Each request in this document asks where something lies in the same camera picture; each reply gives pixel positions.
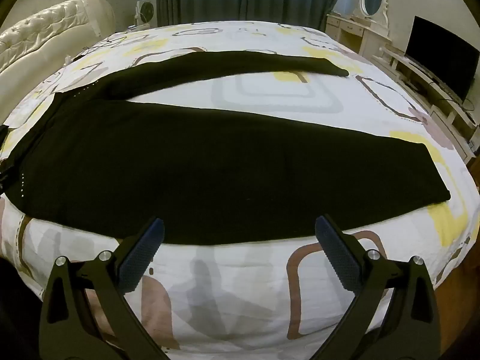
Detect bed with patterned sheet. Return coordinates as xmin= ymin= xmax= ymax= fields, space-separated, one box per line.
xmin=0 ymin=20 xmax=480 ymax=355

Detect black pants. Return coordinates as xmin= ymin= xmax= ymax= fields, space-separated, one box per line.
xmin=0 ymin=50 xmax=451 ymax=247

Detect black flat television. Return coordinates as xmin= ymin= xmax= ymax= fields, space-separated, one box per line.
xmin=405 ymin=16 xmax=480 ymax=103

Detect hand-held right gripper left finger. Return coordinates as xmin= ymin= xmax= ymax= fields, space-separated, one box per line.
xmin=38 ymin=217 xmax=168 ymax=360

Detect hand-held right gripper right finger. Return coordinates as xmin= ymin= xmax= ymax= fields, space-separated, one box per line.
xmin=315 ymin=214 xmax=442 ymax=360

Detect small white fan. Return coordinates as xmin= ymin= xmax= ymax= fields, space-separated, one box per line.
xmin=132 ymin=1 xmax=155 ymax=29

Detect white television stand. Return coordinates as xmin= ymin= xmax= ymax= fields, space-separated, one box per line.
xmin=370 ymin=43 xmax=480 ymax=163

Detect white dressing table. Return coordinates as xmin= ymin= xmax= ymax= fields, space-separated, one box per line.
xmin=325 ymin=11 xmax=391 ymax=56

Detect cream tufted headboard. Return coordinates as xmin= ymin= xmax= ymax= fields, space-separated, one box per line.
xmin=0 ymin=0 xmax=118 ymax=91

